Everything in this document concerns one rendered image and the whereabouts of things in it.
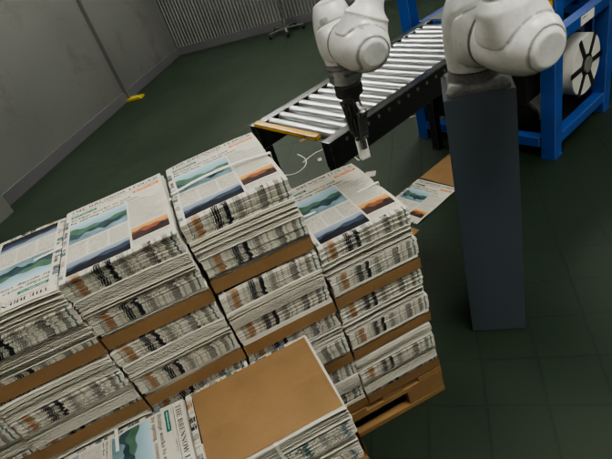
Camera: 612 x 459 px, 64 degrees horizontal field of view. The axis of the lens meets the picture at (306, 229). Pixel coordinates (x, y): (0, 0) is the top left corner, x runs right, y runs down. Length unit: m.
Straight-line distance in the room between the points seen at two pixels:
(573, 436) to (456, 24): 1.31
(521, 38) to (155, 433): 1.32
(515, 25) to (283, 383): 1.04
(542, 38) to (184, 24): 7.52
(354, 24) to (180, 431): 1.07
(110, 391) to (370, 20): 1.10
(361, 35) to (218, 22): 7.22
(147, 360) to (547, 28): 1.25
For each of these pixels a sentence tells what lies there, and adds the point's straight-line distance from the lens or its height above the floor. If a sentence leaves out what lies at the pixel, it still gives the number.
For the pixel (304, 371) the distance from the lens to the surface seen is 1.35.
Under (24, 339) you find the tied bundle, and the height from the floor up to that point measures 0.98.
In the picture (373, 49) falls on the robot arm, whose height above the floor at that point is 1.29.
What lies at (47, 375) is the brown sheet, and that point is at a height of 0.85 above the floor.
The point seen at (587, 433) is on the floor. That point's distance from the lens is 1.90.
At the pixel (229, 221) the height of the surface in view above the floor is 1.01.
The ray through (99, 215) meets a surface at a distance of 1.42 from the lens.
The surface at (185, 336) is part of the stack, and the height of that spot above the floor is 0.78.
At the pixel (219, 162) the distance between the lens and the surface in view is 1.42.
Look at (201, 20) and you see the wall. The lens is 8.39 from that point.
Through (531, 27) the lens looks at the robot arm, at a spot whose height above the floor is 1.21.
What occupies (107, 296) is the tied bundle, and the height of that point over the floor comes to 0.98.
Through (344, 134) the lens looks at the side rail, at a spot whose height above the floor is 0.80.
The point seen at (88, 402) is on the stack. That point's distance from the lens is 1.44.
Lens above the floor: 1.61
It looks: 34 degrees down
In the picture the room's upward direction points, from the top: 19 degrees counter-clockwise
